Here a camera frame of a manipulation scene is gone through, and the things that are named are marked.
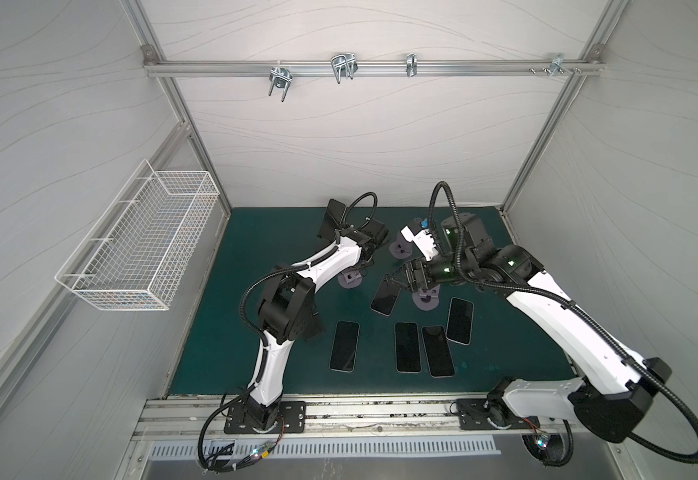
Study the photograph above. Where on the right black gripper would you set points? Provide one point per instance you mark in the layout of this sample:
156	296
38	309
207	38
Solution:
417	274

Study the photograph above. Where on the pink-edged phone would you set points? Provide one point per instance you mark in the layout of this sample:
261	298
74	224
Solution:
386	297

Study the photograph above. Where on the purple-edged phone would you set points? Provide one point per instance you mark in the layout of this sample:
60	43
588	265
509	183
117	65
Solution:
437	351

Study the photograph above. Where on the teal-edged phone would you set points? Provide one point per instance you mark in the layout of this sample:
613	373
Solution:
407	348

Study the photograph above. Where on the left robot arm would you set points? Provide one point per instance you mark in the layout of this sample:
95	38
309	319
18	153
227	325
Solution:
281	307

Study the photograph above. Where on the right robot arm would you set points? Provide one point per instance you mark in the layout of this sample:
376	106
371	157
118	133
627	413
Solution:
614	386

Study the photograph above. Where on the black stand left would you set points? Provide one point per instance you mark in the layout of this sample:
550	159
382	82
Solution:
314	327

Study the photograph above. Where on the green table mat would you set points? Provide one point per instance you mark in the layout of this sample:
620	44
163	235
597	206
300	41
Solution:
220	353

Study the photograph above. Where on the metal clamp small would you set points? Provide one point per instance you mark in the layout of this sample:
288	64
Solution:
411	65

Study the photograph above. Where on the metal U-bolt clamp centre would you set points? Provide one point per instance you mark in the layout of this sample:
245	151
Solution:
344	66

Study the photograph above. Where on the metal u-bolt clamp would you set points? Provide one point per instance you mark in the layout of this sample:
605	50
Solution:
344	66
281	79

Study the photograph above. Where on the metal U-bolt clamp left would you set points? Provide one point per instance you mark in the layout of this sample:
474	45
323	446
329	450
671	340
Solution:
281	79

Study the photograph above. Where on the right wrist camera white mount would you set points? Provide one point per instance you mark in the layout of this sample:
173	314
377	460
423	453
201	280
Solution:
418	233

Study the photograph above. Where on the metal bracket right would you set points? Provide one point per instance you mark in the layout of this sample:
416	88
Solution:
557	67

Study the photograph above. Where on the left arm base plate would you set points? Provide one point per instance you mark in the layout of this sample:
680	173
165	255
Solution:
292	415

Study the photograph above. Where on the white wire basket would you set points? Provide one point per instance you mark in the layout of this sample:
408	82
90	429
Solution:
135	255

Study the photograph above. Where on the aluminium cross rail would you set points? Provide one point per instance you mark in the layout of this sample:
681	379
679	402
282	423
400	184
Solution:
366	68

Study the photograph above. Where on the slotted cable duct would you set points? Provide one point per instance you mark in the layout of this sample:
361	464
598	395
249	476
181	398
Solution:
346	447

